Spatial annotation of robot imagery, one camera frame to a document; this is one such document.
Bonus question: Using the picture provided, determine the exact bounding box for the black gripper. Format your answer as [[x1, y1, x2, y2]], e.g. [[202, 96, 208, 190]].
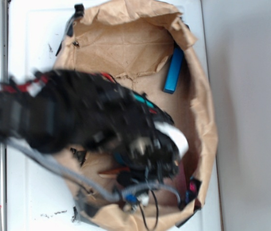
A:
[[94, 86, 188, 183]]

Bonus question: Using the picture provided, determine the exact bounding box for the orange striped conch shell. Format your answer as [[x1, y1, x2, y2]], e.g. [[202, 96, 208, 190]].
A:
[[98, 167, 130, 179]]

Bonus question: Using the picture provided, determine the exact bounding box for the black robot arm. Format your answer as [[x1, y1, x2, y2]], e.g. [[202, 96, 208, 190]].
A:
[[0, 69, 189, 180]]

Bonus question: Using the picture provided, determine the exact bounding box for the blue foam ball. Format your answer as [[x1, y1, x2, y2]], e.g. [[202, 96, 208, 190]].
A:
[[113, 153, 126, 166]]

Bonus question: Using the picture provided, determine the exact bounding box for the blue rectangular block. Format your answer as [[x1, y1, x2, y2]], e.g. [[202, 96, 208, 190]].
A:
[[163, 47, 184, 94]]

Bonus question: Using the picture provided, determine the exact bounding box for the brown paper bag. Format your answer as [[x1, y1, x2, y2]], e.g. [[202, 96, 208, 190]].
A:
[[54, 0, 218, 231]]

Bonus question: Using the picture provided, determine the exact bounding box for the grey braided cable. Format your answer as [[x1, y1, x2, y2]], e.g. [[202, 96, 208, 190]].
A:
[[0, 134, 182, 207]]

